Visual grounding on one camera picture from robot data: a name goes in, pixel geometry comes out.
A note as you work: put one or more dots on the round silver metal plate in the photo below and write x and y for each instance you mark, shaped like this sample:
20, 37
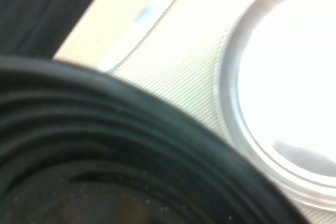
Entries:
276, 89

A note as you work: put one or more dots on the black ribbed bowl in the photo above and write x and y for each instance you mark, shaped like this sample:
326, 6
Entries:
101, 156

